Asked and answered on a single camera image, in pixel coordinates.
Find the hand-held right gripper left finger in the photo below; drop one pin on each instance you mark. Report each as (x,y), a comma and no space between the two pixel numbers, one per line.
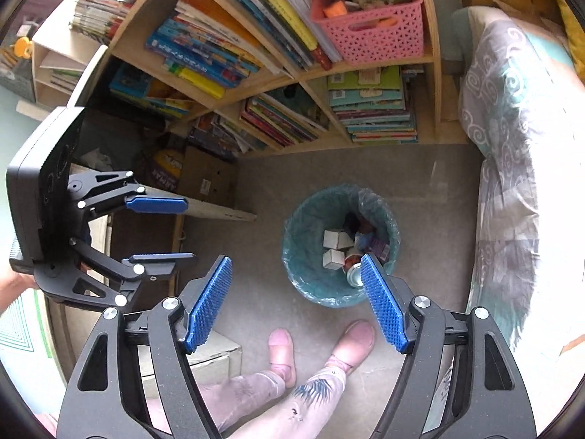
(208,302)

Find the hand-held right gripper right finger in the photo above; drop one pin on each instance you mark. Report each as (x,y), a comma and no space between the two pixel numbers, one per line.
(384,302)

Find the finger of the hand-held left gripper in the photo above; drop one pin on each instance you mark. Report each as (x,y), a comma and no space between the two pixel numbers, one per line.
(155,205)
(160,259)

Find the red drink can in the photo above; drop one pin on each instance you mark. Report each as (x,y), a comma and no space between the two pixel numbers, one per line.
(354,275)

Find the purple packaging strip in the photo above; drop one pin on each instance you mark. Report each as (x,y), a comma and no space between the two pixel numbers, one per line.
(379,249)

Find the dark blue gum packet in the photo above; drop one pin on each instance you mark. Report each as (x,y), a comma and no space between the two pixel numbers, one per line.
(362,240)

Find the white barcode box gold edges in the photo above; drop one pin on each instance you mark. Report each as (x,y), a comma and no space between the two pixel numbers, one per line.
(333,259)

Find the waste bin with teal liner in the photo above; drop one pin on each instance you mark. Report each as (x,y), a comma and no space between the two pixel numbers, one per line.
(311,283)

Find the white box with yellow flap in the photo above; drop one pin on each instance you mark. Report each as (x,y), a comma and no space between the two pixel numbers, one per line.
(338,239)

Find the person's left hand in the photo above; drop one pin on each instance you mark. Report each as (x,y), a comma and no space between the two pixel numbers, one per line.
(11,286)

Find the purple and yellow bag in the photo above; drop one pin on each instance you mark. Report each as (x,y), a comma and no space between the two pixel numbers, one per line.
(162,169)

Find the pink slipper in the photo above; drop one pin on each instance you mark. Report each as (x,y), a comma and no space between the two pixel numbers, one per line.
(356,338)
(281,347)

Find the brown cardboard box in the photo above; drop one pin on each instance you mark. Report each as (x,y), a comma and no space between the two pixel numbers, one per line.
(205,173)

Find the beige cardboard box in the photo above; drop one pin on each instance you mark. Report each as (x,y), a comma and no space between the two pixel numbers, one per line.
(215,361)

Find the long white board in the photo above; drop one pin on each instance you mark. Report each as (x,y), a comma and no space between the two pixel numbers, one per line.
(224,212)

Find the dark leaning books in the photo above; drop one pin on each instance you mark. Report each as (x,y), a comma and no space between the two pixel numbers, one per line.
(219,135)

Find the flat blue and yellow books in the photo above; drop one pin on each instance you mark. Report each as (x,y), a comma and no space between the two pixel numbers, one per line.
(146,91)

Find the row of pale thin booklets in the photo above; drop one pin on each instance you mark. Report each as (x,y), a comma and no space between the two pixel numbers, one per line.
(64,81)

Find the grey plastic basket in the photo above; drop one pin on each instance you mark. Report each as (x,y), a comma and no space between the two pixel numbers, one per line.
(16,77)

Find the person's right leg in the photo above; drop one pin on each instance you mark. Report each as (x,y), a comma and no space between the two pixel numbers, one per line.
(297,407)

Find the row of slim picture books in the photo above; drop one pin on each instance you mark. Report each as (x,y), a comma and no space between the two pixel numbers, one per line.
(279,119)

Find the orange toy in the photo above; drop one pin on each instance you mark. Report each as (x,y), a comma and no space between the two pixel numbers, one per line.
(23,48)

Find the row of blue children's books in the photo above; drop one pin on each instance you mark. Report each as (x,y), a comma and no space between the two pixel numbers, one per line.
(205,50)

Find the stack of green cover books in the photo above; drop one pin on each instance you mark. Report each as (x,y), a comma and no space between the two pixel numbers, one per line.
(370,109)

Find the row of thin magazines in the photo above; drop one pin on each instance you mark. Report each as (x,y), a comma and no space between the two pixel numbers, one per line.
(100,18)

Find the grey patterned bed blanket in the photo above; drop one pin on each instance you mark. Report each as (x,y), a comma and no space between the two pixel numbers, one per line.
(512,146)

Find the wooden bookshelf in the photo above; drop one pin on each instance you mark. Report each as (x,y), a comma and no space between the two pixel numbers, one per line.
(450,109)

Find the leaning books with yellow spine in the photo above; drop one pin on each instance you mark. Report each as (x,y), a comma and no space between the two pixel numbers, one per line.
(283,13)

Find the pink plastic basket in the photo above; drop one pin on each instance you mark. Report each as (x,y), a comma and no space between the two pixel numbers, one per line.
(370,32)

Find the yellow pillow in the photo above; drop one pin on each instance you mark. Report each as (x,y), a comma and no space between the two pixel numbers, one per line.
(576,32)

